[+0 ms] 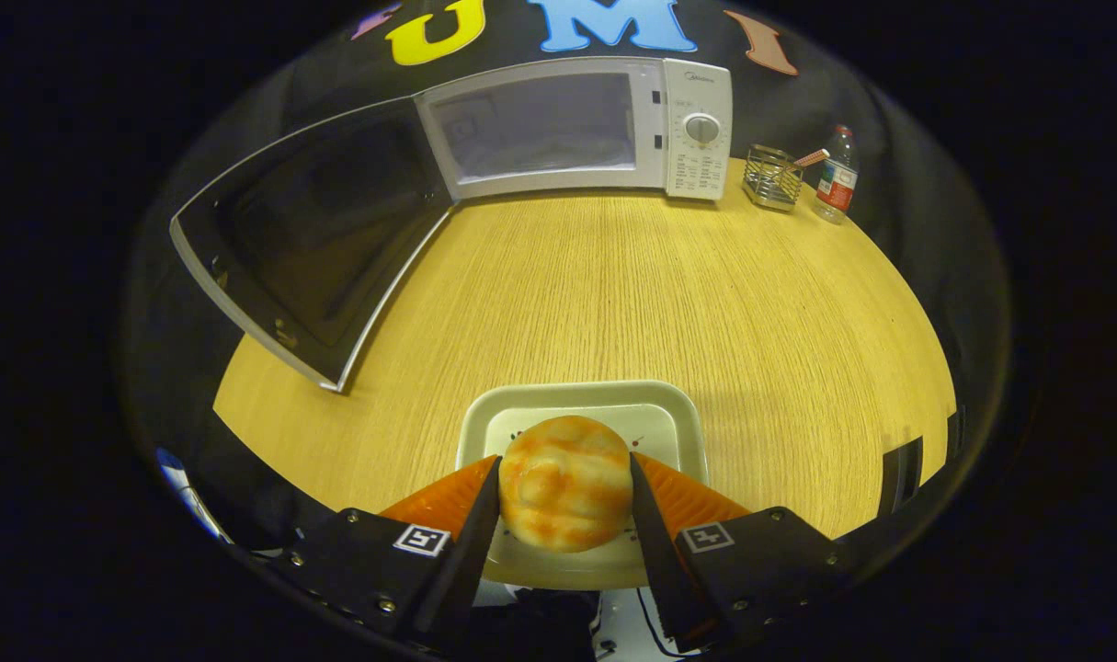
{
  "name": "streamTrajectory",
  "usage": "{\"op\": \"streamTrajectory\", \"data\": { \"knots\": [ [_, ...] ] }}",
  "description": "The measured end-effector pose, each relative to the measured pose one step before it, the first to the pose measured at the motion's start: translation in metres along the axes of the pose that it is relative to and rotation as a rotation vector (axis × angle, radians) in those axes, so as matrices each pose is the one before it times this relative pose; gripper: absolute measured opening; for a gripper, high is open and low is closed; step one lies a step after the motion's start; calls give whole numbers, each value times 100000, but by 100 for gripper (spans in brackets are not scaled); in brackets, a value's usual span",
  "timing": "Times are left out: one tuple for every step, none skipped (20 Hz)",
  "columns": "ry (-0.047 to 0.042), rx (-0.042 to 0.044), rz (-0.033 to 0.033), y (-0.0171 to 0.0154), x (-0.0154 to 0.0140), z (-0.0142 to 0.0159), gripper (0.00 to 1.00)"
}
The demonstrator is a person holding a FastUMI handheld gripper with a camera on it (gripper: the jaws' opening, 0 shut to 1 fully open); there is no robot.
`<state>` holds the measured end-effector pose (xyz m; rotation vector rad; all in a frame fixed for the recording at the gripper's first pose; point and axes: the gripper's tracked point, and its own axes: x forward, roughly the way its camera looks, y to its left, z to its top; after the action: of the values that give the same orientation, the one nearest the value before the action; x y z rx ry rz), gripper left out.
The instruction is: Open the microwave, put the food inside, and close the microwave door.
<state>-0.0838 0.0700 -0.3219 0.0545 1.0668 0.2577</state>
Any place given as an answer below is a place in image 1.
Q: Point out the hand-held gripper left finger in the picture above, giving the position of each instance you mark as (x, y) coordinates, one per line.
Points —
(471, 552)

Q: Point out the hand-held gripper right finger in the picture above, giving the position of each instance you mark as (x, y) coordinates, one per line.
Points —
(655, 552)

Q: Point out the round bread bun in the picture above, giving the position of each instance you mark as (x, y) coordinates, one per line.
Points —
(565, 483)

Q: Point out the white microwave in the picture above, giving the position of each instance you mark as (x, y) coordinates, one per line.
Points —
(691, 175)

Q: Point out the white square plate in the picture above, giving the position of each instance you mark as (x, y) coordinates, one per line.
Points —
(655, 405)

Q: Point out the white and blue object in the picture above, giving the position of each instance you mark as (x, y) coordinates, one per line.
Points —
(174, 467)

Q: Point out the clear plastic water bottle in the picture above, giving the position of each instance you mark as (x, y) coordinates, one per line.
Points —
(837, 184)

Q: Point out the red striped straw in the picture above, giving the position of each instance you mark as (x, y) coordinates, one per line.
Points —
(808, 159)

